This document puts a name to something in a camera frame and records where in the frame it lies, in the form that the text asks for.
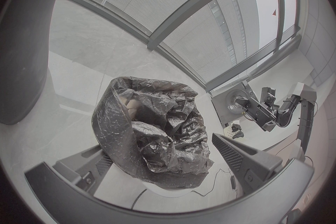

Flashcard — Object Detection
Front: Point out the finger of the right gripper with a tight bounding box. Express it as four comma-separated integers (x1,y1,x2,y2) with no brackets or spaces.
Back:
234,96,251,108

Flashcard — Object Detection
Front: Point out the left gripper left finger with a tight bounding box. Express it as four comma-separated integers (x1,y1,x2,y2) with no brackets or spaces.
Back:
54,145,113,196

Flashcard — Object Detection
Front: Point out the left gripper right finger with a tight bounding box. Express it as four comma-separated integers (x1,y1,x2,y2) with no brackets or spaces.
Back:
211,132,284,196

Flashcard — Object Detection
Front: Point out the black plastic bag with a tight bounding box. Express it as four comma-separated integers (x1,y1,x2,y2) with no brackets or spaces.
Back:
91,76,214,190

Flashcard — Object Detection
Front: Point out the white trash bin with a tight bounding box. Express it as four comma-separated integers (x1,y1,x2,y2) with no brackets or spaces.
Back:
119,96,193,198

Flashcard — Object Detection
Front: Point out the grey box appliance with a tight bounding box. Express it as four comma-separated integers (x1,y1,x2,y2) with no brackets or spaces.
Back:
212,81,251,125

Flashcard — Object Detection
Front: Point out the white printed wrapper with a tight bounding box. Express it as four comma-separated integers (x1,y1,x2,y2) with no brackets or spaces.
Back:
224,123,240,139

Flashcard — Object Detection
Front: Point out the window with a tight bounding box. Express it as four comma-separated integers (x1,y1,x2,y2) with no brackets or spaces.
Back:
56,0,302,92

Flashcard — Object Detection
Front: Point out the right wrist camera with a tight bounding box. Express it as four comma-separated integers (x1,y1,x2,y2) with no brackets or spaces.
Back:
259,87,277,108

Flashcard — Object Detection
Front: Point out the thin black cable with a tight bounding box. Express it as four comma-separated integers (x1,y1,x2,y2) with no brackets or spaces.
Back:
191,168,238,196

